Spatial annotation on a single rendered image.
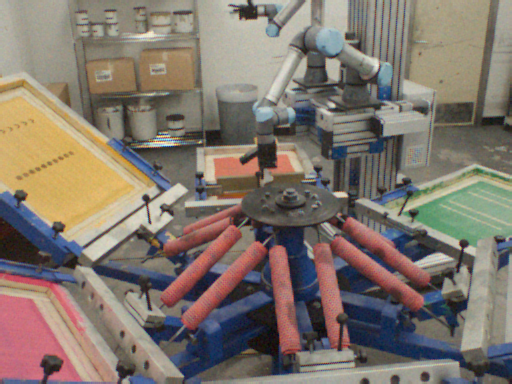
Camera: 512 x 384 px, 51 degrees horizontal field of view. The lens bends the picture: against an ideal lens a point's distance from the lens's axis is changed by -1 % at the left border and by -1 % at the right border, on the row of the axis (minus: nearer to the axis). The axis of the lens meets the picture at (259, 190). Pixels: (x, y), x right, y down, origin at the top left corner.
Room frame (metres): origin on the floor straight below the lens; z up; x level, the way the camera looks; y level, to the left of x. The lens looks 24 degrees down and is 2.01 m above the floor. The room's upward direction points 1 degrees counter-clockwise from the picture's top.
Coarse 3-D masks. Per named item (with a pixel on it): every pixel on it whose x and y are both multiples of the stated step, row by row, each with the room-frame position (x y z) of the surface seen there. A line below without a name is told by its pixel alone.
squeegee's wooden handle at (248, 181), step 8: (224, 176) 2.29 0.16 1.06; (232, 176) 2.29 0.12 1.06; (240, 176) 2.29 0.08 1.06; (248, 176) 2.29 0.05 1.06; (280, 176) 2.30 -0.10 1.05; (288, 176) 2.31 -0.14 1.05; (296, 176) 2.31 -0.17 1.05; (304, 176) 2.31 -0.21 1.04; (224, 184) 2.28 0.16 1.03; (232, 184) 2.28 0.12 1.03; (240, 184) 2.28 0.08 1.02; (248, 184) 2.29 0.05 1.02; (256, 184) 2.29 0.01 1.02; (264, 184) 2.29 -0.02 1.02
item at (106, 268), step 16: (0, 240) 1.93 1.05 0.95; (16, 240) 1.93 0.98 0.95; (0, 256) 1.81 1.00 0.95; (16, 256) 1.80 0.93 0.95; (32, 256) 1.80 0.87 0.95; (96, 272) 1.78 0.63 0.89; (112, 272) 1.75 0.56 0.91; (128, 272) 1.72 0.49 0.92; (144, 272) 1.71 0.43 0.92; (160, 288) 1.66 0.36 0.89; (208, 288) 1.60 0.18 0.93; (224, 304) 1.55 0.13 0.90
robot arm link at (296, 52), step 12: (300, 36) 2.55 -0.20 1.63; (288, 48) 2.58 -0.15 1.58; (300, 48) 2.55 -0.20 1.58; (288, 60) 2.54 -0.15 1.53; (300, 60) 2.56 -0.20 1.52; (288, 72) 2.51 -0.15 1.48; (276, 84) 2.49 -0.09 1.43; (264, 96) 2.49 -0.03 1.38; (276, 96) 2.47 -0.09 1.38; (252, 108) 2.49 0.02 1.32
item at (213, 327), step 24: (264, 240) 1.78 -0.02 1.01; (216, 264) 1.61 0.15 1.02; (336, 264) 1.59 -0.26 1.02; (192, 288) 1.54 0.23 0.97; (216, 312) 1.34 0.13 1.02; (240, 312) 1.34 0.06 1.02; (360, 312) 1.35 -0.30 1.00; (384, 312) 1.28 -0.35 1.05; (216, 336) 1.22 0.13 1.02; (384, 336) 1.27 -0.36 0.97; (216, 360) 1.22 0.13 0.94
